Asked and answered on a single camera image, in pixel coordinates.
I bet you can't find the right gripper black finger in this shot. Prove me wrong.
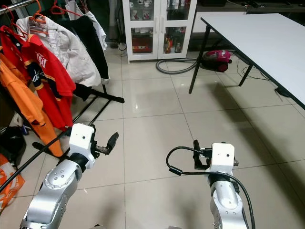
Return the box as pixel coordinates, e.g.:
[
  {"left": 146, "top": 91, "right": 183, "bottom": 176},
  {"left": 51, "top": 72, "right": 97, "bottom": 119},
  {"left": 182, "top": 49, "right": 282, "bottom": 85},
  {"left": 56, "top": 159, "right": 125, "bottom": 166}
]
[{"left": 193, "top": 139, "right": 203, "bottom": 171}]

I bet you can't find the red polo shirt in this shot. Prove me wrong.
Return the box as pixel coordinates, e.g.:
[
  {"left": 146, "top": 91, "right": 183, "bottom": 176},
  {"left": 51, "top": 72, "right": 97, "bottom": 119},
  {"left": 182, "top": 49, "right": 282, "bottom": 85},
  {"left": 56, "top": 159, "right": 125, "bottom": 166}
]
[{"left": 0, "top": 25, "right": 77, "bottom": 132}]

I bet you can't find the metal clothes rack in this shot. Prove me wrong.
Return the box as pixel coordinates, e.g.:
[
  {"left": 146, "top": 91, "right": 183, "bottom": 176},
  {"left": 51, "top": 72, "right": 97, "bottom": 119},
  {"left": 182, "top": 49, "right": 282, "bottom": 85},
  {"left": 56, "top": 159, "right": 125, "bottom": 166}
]
[{"left": 0, "top": 0, "right": 125, "bottom": 158}]

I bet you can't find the orange and white bag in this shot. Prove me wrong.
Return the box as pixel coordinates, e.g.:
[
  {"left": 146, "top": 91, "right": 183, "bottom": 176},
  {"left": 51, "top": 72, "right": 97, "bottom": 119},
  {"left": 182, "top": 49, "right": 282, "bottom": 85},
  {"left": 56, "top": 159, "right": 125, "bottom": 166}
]
[{"left": 0, "top": 152, "right": 25, "bottom": 214}]

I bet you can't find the black sports bag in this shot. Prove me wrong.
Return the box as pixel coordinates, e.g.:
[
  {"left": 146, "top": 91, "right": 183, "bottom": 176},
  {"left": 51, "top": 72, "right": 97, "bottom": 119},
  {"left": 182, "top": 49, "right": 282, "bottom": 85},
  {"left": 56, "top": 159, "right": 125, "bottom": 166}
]
[{"left": 0, "top": 125, "right": 30, "bottom": 167}]

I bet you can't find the orange polo shirt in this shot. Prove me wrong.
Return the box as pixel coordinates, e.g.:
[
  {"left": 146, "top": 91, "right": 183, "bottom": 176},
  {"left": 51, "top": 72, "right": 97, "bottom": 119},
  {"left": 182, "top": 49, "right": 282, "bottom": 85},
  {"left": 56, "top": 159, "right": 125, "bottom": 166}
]
[{"left": 0, "top": 45, "right": 65, "bottom": 158}]

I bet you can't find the black garment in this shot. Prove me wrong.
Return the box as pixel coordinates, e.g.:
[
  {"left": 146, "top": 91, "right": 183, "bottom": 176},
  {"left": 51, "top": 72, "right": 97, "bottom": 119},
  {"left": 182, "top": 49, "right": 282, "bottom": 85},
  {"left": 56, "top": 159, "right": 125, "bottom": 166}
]
[{"left": 66, "top": 14, "right": 110, "bottom": 83}]

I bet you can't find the cream white jacket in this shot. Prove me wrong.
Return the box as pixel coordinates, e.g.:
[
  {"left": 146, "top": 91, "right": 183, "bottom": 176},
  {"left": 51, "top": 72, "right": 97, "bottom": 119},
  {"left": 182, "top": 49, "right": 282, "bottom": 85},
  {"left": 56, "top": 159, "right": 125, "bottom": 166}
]
[{"left": 17, "top": 16, "right": 103, "bottom": 88}]

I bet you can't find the pink vacuum cleaner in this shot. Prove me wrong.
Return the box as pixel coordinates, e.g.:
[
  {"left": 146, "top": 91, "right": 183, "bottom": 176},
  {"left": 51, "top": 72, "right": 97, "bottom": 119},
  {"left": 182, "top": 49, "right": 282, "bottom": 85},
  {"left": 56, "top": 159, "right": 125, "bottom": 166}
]
[{"left": 202, "top": 49, "right": 233, "bottom": 73}]

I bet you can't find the black power strip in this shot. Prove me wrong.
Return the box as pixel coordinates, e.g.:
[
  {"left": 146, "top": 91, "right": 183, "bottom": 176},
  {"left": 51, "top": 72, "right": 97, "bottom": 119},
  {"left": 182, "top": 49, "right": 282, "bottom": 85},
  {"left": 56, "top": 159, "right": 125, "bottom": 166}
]
[{"left": 275, "top": 86, "right": 298, "bottom": 99}]

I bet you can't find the white shirt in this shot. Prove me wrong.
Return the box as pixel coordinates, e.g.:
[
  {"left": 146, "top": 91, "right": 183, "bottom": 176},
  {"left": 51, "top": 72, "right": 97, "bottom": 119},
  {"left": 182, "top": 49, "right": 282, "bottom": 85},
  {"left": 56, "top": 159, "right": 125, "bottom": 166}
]
[{"left": 66, "top": 0, "right": 108, "bottom": 51}]

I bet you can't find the white glass door cabinet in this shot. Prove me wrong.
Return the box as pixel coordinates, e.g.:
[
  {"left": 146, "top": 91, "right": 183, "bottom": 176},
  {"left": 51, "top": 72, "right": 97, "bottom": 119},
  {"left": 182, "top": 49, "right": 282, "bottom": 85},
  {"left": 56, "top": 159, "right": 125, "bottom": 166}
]
[{"left": 122, "top": 0, "right": 198, "bottom": 63}]

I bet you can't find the white table with black legs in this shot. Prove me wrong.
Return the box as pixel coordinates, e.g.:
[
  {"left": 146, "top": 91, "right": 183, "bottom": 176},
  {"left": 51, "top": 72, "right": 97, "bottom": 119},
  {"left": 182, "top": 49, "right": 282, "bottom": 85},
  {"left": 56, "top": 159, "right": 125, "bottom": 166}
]
[{"left": 188, "top": 13, "right": 305, "bottom": 110}]

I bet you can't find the white drawer cabinet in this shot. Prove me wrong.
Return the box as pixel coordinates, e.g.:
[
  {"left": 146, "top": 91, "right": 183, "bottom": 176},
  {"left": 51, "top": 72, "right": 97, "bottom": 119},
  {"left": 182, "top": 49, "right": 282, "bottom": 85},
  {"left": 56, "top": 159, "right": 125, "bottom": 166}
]
[{"left": 192, "top": 10, "right": 248, "bottom": 34}]

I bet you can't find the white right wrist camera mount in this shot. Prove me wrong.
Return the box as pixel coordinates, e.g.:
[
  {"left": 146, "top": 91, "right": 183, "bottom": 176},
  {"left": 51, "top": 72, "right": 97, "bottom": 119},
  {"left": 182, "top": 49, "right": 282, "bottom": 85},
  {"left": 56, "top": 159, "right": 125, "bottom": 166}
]
[{"left": 209, "top": 142, "right": 237, "bottom": 176}]

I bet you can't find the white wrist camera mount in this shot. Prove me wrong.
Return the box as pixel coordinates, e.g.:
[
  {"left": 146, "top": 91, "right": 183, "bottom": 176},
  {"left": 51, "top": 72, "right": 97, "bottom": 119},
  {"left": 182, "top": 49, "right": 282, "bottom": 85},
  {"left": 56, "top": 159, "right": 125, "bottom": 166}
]
[
  {"left": 209, "top": 142, "right": 237, "bottom": 176},
  {"left": 69, "top": 123, "right": 96, "bottom": 161}
]

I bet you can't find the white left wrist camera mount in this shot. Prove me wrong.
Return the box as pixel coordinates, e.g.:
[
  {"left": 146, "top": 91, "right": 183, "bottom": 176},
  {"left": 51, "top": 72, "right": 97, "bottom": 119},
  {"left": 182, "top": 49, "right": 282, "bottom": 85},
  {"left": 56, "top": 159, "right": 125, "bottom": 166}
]
[{"left": 69, "top": 123, "right": 96, "bottom": 161}]

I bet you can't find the grey vacuum hose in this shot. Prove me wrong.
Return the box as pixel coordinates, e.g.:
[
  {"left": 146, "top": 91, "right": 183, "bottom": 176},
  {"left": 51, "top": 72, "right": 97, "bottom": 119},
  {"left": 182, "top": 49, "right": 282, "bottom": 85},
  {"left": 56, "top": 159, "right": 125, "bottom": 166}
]
[{"left": 155, "top": 56, "right": 204, "bottom": 75}]

